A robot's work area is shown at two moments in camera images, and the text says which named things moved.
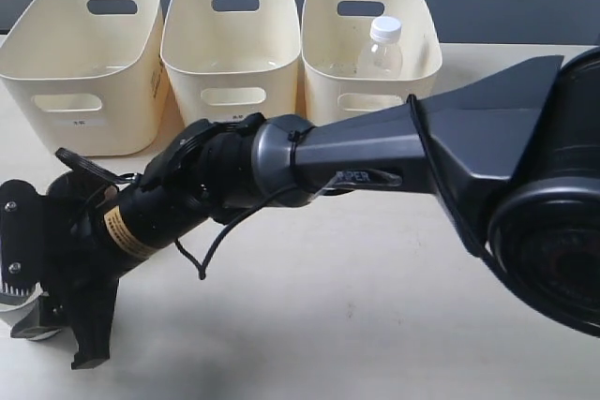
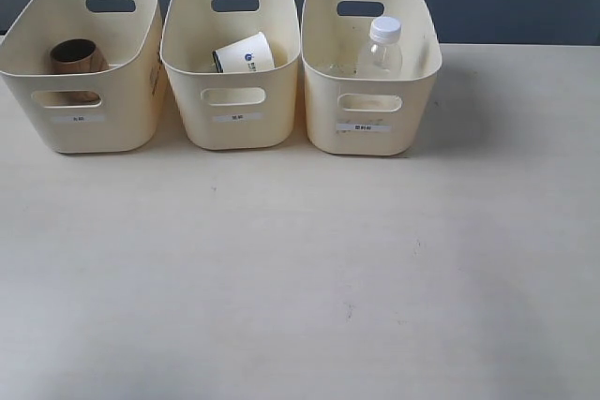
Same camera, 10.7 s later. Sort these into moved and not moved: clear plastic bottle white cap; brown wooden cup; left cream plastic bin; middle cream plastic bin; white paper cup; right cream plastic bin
Moved: white paper cup; brown wooden cup
Not moved: left cream plastic bin; clear plastic bottle white cap; right cream plastic bin; middle cream plastic bin
